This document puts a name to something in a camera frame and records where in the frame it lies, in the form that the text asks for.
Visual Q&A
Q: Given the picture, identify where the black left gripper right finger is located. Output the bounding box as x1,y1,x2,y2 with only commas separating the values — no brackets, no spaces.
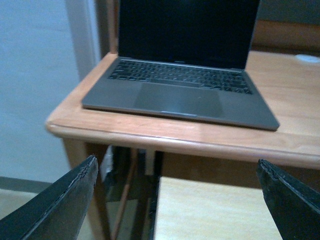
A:
256,159,320,240

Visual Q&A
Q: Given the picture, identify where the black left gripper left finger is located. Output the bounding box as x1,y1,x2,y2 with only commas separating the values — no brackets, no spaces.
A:
0,155,98,240

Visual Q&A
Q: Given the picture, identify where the wooden pull-out keyboard tray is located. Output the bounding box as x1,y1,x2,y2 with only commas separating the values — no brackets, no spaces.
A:
147,149,282,240

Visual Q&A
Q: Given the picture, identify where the grey open laptop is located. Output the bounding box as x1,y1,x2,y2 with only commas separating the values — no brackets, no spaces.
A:
82,0,279,131

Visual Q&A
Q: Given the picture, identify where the wooden desk frame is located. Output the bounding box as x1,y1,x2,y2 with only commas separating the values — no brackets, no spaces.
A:
45,0,320,240

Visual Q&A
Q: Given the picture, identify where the white round cable grommet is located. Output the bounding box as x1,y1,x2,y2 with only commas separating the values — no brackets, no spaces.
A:
295,54,320,63

